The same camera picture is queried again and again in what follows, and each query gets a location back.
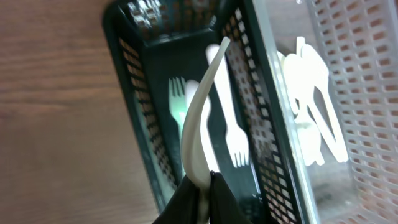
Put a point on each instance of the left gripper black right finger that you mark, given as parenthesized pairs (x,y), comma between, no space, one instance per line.
(224,208)

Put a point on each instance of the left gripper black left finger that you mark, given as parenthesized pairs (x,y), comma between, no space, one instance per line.
(182,207)

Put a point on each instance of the wooden fork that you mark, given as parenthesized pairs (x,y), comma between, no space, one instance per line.
(236,138)
(177,102)
(193,157)

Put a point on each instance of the white plastic spoon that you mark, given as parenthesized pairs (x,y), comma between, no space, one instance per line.
(298,85)
(318,73)
(309,136)

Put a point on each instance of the black perforated plastic basket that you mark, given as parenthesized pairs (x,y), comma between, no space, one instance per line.
(152,42)

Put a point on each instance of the clear perforated plastic basket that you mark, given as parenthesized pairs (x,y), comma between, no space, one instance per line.
(357,39)

